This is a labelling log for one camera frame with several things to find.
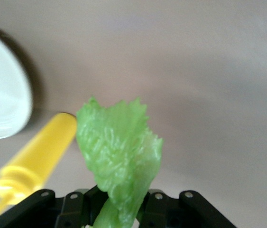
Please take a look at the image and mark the green lettuce leaf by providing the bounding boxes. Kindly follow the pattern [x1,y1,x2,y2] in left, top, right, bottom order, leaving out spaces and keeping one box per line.
[75,96,164,228]

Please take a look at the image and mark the yellow squeeze bottle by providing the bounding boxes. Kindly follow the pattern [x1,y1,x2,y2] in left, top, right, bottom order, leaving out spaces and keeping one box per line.
[0,113,78,224]

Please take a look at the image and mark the beige plate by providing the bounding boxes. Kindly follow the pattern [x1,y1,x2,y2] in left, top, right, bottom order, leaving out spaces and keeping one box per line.
[0,25,33,140]

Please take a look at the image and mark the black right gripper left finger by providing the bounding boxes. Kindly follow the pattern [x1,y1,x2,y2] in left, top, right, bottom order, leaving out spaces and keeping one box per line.
[0,185,108,228]

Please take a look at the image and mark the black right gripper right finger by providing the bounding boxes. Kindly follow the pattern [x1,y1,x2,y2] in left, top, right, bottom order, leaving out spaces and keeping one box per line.
[135,189,237,228]

